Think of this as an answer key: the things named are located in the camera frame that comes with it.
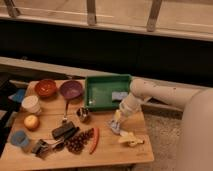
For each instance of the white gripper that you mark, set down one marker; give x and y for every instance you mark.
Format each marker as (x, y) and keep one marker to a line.
(128, 106)

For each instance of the white towel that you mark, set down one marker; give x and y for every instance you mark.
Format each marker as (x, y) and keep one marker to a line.
(114, 126)

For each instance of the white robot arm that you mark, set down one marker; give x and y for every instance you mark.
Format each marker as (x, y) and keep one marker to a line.
(195, 148)

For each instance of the blue grey sponge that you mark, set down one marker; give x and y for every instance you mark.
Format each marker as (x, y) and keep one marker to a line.
(119, 96)

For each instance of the red chili pepper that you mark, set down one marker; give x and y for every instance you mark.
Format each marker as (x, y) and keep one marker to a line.
(95, 140)

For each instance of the peeled toy banana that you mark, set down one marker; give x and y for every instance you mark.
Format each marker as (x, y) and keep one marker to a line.
(130, 139)

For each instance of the green plastic tray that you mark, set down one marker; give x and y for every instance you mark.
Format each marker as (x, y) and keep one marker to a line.
(99, 89)

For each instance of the small metal cup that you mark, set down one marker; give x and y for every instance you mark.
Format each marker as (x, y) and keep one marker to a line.
(83, 114)

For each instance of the dark grape bunch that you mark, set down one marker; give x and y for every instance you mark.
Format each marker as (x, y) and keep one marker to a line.
(76, 144)

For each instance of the purple bowl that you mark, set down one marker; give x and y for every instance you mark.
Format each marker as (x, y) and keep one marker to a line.
(71, 89)

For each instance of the metal spoon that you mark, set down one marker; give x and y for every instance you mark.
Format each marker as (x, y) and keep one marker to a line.
(64, 119)

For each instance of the black rectangular block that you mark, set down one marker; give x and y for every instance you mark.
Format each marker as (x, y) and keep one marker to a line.
(66, 131)

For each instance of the wooden table board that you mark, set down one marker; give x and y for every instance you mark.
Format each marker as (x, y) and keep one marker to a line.
(108, 151)

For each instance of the orange red bowl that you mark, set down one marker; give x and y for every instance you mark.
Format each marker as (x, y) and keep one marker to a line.
(45, 88)

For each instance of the yellow apple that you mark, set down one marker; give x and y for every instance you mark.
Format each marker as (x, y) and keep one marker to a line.
(31, 122)

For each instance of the white cup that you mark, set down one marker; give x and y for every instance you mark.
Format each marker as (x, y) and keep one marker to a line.
(31, 104)

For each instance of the blue cloth at left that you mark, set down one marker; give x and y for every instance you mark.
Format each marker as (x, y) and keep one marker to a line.
(18, 96)

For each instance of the blue cup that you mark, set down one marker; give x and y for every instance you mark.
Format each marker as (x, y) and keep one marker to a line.
(19, 139)

